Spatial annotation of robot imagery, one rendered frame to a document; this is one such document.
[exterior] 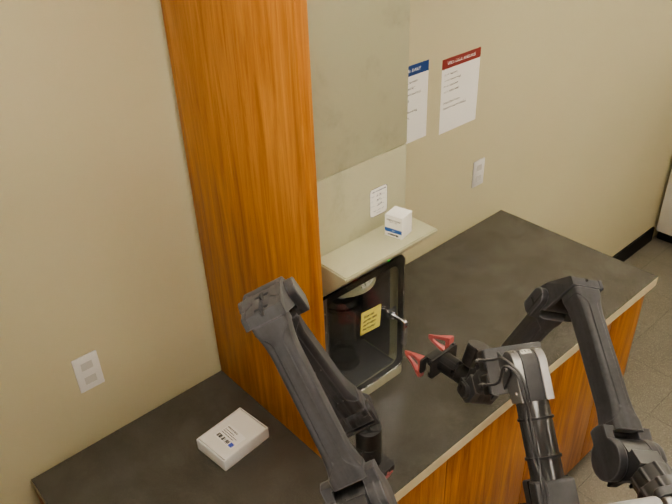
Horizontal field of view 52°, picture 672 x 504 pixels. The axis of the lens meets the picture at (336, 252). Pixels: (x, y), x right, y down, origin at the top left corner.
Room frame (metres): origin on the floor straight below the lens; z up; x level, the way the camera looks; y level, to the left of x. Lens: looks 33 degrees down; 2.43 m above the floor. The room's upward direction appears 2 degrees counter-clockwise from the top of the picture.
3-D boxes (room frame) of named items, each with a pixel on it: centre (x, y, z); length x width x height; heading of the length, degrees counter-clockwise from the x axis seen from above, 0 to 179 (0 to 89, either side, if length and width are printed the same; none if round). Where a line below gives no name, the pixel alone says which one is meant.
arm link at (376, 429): (1.05, -0.05, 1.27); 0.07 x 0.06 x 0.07; 9
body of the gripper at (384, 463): (1.05, -0.06, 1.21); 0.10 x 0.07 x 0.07; 41
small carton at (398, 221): (1.49, -0.16, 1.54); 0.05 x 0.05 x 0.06; 54
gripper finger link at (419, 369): (1.43, -0.22, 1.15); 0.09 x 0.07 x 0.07; 40
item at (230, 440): (1.34, 0.31, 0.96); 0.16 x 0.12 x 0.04; 136
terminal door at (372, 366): (1.48, -0.07, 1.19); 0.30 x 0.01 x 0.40; 130
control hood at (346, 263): (1.45, -0.10, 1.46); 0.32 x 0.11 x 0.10; 131
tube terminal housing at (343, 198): (1.58, 0.01, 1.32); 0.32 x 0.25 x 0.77; 131
